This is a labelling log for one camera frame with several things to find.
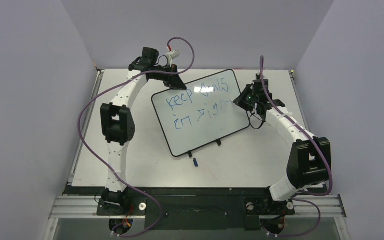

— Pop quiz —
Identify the aluminium table frame rail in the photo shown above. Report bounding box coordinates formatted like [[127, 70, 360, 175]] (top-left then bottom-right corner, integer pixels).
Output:
[[47, 68, 105, 240]]

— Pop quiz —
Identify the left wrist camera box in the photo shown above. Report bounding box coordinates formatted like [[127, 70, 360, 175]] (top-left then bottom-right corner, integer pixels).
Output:
[[165, 50, 180, 66]]

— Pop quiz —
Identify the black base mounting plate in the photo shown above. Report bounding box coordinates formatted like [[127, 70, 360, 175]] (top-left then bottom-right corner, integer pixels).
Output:
[[63, 185, 295, 232]]

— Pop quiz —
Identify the white whiteboard black frame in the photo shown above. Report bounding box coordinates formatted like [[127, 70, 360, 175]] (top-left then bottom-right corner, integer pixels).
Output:
[[151, 69, 250, 157]]

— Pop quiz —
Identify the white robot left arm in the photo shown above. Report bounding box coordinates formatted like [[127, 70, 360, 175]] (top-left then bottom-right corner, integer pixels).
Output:
[[100, 47, 187, 215]]

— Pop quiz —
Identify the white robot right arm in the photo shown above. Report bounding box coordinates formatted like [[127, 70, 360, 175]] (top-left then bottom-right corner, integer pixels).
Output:
[[233, 79, 333, 214]]

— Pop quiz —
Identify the blue marker cap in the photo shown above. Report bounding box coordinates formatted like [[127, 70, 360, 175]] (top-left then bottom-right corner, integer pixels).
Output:
[[193, 158, 199, 167]]

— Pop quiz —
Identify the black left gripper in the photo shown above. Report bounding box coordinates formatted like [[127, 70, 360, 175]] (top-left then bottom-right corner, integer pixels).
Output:
[[151, 64, 187, 91]]

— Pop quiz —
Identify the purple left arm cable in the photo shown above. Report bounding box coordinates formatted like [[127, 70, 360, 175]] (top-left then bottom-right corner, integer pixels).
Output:
[[76, 36, 196, 239]]

